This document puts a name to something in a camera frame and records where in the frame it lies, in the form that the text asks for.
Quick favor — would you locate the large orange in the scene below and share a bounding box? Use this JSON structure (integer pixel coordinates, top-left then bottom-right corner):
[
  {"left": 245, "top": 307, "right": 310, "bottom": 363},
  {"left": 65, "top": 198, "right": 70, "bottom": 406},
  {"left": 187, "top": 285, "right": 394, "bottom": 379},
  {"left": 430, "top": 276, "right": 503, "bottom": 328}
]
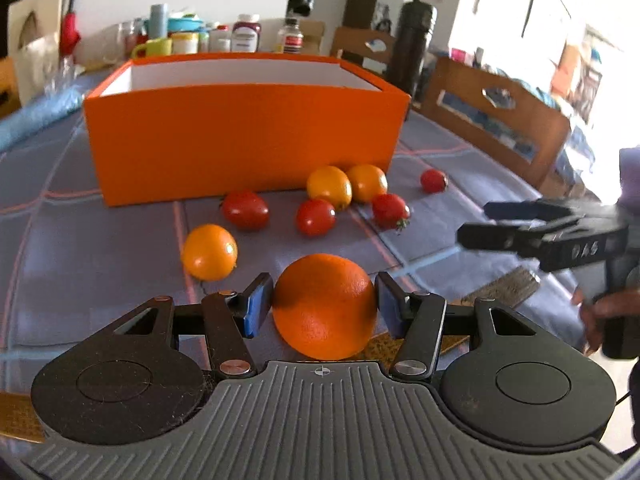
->
[{"left": 272, "top": 254, "right": 377, "bottom": 361}]

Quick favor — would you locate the orange cardboard box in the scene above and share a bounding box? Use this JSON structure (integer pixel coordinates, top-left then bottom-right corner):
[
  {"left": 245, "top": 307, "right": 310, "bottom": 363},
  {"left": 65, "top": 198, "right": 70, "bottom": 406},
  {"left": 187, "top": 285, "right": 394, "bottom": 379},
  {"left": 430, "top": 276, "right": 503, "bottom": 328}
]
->
[{"left": 83, "top": 52, "right": 412, "bottom": 207}]

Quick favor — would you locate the wooden ruler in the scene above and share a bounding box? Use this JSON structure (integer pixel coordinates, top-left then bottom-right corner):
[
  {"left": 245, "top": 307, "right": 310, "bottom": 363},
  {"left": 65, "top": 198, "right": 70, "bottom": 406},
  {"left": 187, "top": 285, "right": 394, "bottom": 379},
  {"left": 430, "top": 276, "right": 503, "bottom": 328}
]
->
[{"left": 0, "top": 266, "right": 541, "bottom": 443}]

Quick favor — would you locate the person's right hand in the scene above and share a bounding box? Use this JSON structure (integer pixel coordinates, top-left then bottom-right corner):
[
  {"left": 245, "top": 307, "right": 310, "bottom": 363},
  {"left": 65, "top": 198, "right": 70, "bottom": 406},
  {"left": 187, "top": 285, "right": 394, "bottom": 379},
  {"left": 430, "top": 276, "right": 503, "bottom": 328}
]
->
[{"left": 571, "top": 285, "right": 640, "bottom": 357}]

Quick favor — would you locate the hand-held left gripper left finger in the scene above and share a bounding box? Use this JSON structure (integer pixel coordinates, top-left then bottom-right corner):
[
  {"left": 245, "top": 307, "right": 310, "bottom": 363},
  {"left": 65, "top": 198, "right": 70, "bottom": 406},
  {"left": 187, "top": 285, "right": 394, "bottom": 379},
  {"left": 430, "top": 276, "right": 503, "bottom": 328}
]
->
[{"left": 80, "top": 272, "right": 275, "bottom": 380}]

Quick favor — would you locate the green mug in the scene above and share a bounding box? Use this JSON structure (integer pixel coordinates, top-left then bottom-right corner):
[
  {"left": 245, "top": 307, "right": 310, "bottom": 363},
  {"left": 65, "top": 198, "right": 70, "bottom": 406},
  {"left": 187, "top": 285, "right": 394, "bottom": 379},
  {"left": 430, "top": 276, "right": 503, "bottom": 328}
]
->
[{"left": 131, "top": 38, "right": 172, "bottom": 58}]

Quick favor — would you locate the black thermos flask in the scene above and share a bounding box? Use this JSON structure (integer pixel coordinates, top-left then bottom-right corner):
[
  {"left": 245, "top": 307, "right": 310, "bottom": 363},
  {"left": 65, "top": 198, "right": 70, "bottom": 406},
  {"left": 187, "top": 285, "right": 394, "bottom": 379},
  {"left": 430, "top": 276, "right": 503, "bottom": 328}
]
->
[{"left": 387, "top": 1, "right": 437, "bottom": 101}]

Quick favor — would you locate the clear plastic bag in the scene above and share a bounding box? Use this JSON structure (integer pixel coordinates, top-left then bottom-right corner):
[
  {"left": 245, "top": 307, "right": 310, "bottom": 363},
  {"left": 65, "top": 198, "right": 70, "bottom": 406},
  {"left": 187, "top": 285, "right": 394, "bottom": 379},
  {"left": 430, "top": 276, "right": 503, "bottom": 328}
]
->
[{"left": 45, "top": 57, "right": 81, "bottom": 91}]

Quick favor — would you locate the purple supplement bottle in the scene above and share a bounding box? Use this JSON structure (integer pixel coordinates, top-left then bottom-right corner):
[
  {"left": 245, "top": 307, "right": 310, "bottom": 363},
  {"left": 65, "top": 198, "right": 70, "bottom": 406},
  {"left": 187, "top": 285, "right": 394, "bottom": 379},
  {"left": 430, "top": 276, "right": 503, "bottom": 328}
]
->
[{"left": 231, "top": 14, "right": 261, "bottom": 53}]

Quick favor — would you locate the white container yellow lid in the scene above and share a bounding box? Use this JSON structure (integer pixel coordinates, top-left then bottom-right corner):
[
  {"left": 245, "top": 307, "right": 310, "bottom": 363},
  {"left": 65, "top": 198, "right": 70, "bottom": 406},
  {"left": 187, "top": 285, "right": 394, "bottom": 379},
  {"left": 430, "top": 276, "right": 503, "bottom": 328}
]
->
[{"left": 171, "top": 32, "right": 200, "bottom": 55}]

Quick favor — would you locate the teal bowl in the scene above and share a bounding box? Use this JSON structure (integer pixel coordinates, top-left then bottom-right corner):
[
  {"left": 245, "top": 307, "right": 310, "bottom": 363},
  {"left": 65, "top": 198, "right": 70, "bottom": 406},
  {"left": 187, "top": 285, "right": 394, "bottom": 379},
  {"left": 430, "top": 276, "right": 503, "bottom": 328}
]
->
[{"left": 167, "top": 17, "right": 206, "bottom": 33}]

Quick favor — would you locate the red cherry tomato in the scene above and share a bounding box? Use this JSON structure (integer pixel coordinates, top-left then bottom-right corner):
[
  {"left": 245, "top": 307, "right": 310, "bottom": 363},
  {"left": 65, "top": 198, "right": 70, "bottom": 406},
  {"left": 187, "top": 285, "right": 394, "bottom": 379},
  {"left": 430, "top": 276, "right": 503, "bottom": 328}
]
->
[
  {"left": 296, "top": 198, "right": 337, "bottom": 237},
  {"left": 420, "top": 169, "right": 449, "bottom": 194},
  {"left": 221, "top": 190, "right": 271, "bottom": 231},
  {"left": 371, "top": 193, "right": 411, "bottom": 231}
]

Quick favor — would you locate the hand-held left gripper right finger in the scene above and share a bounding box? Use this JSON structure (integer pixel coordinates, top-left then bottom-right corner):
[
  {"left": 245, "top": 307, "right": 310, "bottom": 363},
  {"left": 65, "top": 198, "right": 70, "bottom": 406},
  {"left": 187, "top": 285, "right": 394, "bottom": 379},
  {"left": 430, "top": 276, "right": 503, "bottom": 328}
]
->
[{"left": 375, "top": 271, "right": 566, "bottom": 382}]

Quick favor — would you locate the glass jar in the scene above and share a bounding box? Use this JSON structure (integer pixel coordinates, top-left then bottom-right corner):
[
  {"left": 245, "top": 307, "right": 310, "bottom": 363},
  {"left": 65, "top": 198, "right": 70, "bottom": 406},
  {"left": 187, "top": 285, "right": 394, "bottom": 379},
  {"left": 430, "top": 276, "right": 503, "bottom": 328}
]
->
[{"left": 120, "top": 19, "right": 148, "bottom": 51}]

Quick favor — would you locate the small brown labelled bottle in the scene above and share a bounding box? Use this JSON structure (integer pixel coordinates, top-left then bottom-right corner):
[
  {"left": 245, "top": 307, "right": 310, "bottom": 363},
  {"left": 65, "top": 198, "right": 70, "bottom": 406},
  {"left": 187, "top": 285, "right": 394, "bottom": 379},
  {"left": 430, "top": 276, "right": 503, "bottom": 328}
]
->
[{"left": 276, "top": 17, "right": 304, "bottom": 54}]

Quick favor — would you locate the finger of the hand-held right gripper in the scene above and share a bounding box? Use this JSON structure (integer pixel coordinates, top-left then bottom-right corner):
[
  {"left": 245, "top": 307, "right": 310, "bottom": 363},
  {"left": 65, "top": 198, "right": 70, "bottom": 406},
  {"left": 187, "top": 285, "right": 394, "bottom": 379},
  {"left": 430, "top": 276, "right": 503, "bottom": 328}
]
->
[
  {"left": 456, "top": 222, "right": 552, "bottom": 262},
  {"left": 483, "top": 199, "right": 587, "bottom": 226}
]

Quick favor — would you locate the small beige paper bag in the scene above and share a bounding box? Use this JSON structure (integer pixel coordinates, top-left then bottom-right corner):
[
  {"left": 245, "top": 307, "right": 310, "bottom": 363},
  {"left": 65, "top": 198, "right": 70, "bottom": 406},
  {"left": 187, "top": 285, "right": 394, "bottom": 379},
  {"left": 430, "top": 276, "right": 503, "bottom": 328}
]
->
[{"left": 12, "top": 32, "right": 63, "bottom": 103}]

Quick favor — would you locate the brown cardboard box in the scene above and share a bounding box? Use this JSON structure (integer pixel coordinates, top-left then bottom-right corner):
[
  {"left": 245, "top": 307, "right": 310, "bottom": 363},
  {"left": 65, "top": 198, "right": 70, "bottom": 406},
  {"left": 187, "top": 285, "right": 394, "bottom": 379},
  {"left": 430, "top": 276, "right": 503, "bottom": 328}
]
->
[{"left": 295, "top": 20, "right": 326, "bottom": 54}]

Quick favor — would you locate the white paper bag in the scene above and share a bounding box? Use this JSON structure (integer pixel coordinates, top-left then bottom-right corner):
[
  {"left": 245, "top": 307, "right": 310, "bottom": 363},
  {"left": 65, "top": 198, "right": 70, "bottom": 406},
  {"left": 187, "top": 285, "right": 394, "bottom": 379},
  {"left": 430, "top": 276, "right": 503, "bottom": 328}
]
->
[{"left": 7, "top": 0, "right": 66, "bottom": 61}]

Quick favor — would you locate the grey-blue cylinder bottle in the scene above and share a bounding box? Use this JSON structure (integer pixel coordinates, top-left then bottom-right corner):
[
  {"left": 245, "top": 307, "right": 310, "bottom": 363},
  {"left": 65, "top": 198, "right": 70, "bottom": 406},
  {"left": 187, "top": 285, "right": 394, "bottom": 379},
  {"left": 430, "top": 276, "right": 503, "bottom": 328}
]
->
[{"left": 149, "top": 3, "right": 170, "bottom": 41}]

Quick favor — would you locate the red umbrella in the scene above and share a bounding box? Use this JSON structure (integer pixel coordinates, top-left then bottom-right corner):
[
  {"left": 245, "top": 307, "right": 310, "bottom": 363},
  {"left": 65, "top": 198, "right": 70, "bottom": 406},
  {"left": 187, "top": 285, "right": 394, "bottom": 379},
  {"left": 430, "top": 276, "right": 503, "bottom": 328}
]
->
[{"left": 57, "top": 0, "right": 82, "bottom": 56}]

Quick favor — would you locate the small orange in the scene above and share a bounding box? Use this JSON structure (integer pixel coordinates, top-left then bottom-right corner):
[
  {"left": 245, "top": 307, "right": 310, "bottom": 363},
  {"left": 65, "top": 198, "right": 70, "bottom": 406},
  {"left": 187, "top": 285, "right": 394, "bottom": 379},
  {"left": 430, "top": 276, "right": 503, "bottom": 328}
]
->
[
  {"left": 346, "top": 164, "right": 389, "bottom": 204},
  {"left": 306, "top": 165, "right": 353, "bottom": 211},
  {"left": 181, "top": 224, "right": 239, "bottom": 282}
]

